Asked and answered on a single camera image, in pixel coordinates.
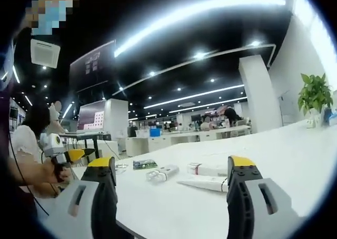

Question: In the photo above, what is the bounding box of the green skincare sachet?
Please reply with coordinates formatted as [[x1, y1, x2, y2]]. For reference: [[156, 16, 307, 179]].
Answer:
[[133, 158, 158, 171]]

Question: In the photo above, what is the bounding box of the clear skincare bottle white cap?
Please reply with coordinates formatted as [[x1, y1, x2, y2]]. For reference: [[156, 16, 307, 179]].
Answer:
[[146, 164, 180, 183]]

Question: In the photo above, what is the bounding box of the small clear skincare jar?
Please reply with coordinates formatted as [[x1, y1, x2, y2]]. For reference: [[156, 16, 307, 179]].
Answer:
[[115, 163, 130, 175]]

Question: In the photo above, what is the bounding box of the row of white office desks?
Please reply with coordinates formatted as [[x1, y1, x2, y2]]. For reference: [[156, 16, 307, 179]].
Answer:
[[125, 124, 251, 157]]

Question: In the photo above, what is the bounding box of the pink computer monitor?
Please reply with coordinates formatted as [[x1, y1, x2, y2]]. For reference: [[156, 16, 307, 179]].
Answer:
[[77, 99, 107, 131]]

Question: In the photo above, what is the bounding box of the person's left hand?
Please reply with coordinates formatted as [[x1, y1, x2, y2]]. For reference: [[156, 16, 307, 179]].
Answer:
[[41, 160, 72, 190]]

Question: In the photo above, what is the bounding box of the green potted plant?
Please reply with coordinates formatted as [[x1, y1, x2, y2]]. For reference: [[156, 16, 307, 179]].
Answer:
[[298, 73, 334, 130]]

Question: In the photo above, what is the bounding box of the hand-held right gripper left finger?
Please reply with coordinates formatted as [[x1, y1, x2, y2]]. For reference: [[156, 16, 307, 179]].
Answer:
[[52, 156, 118, 239]]

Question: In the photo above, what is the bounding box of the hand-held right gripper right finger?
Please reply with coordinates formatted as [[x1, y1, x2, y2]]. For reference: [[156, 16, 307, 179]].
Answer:
[[226, 155, 293, 239]]

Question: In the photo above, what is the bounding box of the black cable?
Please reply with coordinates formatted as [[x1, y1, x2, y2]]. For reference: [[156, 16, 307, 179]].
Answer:
[[7, 130, 50, 216]]

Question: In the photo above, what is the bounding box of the large dark wall screen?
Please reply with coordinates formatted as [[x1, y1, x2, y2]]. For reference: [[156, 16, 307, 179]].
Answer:
[[69, 39, 117, 93]]

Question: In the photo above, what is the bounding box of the white skincare tube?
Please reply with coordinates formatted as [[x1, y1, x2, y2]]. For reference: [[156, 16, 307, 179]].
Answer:
[[176, 176, 229, 193]]

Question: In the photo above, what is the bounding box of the ceiling air conditioner unit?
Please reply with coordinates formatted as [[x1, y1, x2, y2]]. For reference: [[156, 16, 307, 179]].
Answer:
[[29, 38, 62, 67]]

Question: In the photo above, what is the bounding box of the black frame desk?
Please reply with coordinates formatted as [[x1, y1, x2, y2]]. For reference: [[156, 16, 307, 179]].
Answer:
[[58, 132, 112, 160]]

